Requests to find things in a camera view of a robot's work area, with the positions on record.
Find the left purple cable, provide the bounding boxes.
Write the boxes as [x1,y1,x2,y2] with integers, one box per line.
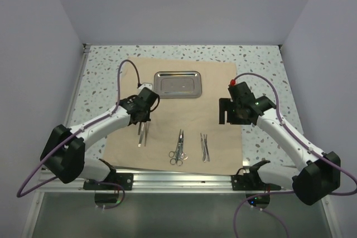
[16,60,142,210]

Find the steel forceps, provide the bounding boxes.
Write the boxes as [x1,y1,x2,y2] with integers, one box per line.
[138,122,146,147]
[144,122,150,146]

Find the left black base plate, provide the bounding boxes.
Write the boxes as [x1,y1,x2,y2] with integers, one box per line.
[83,173,133,191]

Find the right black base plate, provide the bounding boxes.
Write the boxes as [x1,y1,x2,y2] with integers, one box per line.
[230,173,282,191]

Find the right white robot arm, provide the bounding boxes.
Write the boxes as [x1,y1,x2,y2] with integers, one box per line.
[219,81,341,205]

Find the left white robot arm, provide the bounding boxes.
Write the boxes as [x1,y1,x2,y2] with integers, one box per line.
[40,86,160,190]

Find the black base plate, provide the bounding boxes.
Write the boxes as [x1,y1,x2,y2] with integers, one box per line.
[83,173,133,191]
[230,173,282,191]

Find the purple cable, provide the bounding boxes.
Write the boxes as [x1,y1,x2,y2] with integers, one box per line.
[16,60,142,210]
[229,72,357,238]

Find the steel scissors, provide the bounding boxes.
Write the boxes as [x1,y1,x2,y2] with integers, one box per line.
[177,129,188,160]

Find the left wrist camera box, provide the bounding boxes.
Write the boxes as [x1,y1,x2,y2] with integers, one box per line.
[139,82,153,90]

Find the steel hemostat clamp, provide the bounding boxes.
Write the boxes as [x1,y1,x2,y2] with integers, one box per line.
[168,129,183,166]

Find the steel instrument tray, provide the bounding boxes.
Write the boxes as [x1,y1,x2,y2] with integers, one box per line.
[153,71,202,99]

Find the thin steel probe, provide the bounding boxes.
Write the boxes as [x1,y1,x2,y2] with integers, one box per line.
[139,122,146,145]

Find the steel scalpel handle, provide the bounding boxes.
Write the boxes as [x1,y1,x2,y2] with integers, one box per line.
[200,133,206,162]
[201,134,208,162]

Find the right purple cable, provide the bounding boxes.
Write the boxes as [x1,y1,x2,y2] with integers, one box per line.
[229,72,357,238]

